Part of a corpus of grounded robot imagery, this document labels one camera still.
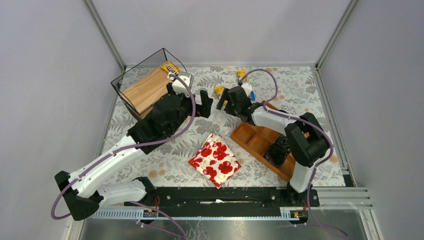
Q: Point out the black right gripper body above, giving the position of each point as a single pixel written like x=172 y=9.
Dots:
x=227 y=100

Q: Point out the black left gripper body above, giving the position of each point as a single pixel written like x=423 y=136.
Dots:
x=200 y=103

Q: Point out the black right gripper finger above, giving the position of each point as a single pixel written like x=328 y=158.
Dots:
x=225 y=99
x=229 y=109

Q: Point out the yellow candy bar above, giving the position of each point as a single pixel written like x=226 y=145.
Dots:
x=241 y=76
x=219 y=90

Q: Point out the yellow m&m candy bag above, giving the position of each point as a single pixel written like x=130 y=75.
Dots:
x=169 y=67

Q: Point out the blue m&m candy bag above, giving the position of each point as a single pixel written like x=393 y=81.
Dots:
x=252 y=96

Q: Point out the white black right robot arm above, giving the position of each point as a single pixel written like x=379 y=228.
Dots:
x=307 y=141

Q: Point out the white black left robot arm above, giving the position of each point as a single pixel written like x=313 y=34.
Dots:
x=85 y=190

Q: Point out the red poppy folded cloth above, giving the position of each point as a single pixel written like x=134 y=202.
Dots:
x=215 y=160

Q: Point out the floral patterned table mat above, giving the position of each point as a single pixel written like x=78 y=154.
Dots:
x=176 y=163

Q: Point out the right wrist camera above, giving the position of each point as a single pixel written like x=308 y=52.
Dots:
x=247 y=87

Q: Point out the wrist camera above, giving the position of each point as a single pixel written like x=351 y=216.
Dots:
x=181 y=82
x=247 y=87

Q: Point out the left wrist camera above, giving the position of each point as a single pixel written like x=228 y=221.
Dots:
x=181 y=82

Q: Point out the black wire wooden shelf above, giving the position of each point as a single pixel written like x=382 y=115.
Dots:
x=140 y=86

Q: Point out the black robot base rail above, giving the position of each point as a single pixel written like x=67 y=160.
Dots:
x=211 y=202

